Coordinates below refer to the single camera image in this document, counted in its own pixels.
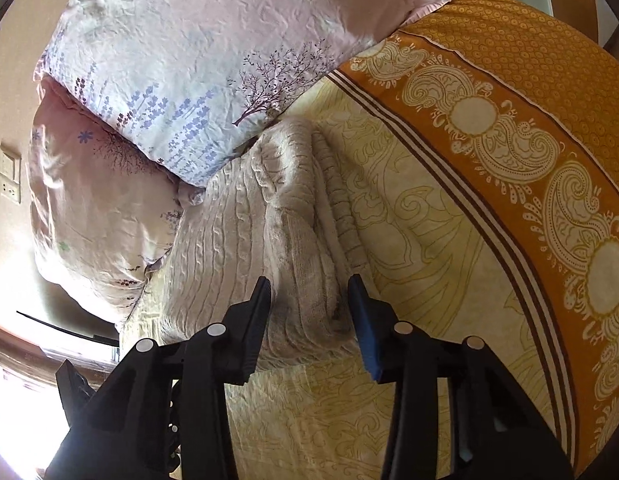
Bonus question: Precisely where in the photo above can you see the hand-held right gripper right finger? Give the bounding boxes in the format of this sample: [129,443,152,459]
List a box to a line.
[347,274,575,480]

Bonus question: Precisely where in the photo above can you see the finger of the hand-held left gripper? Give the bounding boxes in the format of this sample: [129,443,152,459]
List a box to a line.
[55,358,98,433]

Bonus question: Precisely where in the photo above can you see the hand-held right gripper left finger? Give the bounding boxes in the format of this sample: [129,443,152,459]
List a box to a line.
[44,276,273,480]

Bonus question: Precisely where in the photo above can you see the beige cable-knit sweater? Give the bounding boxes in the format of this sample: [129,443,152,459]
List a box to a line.
[153,117,376,377]

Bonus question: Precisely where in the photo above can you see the brown wooden furniture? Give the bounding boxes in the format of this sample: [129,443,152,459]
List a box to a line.
[0,320,117,378]

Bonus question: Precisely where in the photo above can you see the black flat device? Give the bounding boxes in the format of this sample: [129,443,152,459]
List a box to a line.
[16,310,121,347]

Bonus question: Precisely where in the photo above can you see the orange and yellow patterned bedsheet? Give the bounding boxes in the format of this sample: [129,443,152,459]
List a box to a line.
[118,0,619,480]

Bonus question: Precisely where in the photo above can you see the pink pillow with purple flowers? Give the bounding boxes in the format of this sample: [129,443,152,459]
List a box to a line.
[28,77,206,327]

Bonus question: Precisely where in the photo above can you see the pink pillow with tree print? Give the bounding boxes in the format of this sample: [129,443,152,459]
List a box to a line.
[33,0,453,189]

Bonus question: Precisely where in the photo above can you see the beige wall switch plate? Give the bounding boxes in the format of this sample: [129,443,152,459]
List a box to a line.
[0,144,23,182]

